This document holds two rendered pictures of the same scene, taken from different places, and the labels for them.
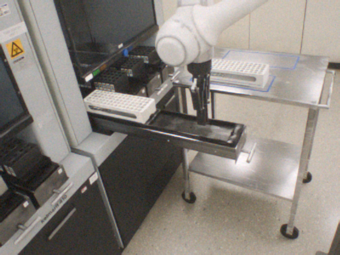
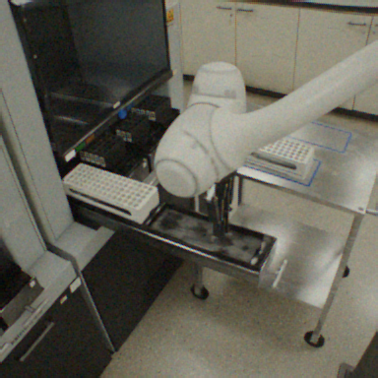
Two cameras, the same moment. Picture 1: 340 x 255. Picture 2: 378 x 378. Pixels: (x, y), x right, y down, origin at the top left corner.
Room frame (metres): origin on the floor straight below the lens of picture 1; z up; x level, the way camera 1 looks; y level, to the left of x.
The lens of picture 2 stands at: (0.15, -0.05, 1.59)
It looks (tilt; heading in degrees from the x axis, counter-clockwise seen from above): 41 degrees down; 358
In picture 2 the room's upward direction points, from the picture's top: 5 degrees counter-clockwise
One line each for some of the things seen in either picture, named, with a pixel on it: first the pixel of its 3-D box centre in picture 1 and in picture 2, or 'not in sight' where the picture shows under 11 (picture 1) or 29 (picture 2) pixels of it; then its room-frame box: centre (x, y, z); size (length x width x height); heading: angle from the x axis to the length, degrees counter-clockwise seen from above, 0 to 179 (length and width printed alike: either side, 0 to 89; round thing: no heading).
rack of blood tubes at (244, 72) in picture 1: (231, 71); (266, 150); (1.17, -0.37, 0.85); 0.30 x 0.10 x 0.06; 54
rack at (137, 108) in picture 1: (118, 106); (108, 192); (1.06, 0.13, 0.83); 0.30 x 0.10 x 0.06; 56
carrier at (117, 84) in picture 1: (119, 82); (112, 153); (1.24, 0.12, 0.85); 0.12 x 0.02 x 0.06; 146
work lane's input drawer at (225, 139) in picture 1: (158, 125); (161, 224); (0.96, -0.02, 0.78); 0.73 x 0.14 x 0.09; 56
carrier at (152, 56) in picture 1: (152, 56); (161, 109); (1.49, -0.05, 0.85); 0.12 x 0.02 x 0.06; 145
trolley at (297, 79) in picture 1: (250, 139); (283, 228); (1.23, -0.49, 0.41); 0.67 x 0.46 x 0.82; 54
